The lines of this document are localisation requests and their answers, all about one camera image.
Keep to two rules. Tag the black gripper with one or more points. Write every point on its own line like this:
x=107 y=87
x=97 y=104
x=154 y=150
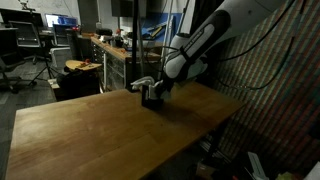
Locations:
x=166 y=87

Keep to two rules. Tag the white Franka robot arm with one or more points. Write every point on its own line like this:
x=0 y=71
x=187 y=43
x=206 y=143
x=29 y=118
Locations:
x=206 y=36

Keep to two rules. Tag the small cardboard box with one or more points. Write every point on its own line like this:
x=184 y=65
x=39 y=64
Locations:
x=205 y=170

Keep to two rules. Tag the black vertical pole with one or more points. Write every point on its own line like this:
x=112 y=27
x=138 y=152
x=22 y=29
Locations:
x=134 y=46

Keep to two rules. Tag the wooden workbench with drawers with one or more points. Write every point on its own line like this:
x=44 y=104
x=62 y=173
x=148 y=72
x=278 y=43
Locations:
x=115 y=63

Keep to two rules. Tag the blue board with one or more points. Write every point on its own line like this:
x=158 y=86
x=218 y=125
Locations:
x=156 y=28

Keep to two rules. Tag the round wooden stool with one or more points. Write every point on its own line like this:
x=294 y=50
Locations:
x=83 y=64

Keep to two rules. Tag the black bag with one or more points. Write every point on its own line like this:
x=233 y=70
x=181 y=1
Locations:
x=78 y=85

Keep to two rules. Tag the grey office chair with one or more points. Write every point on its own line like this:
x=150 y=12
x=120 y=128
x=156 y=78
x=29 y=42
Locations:
x=62 y=35

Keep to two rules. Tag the white plastic strip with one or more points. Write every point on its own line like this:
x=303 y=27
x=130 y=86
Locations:
x=257 y=165

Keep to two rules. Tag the black tripod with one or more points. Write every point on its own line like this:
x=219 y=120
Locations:
x=43 y=75

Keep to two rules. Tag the lit computer monitor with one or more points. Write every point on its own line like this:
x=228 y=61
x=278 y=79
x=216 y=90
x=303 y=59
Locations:
x=60 y=20

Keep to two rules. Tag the mesh back office chair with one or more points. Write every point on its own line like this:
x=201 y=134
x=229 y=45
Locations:
x=26 y=35

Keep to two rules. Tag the dark swivel chair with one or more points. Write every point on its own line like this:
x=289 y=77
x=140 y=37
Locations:
x=8 y=75

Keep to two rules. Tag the white paper sheet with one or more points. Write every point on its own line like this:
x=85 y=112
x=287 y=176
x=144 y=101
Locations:
x=314 y=172

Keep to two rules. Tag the dark wall mounted panel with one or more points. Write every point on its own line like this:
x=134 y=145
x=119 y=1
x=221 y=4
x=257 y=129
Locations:
x=121 y=8

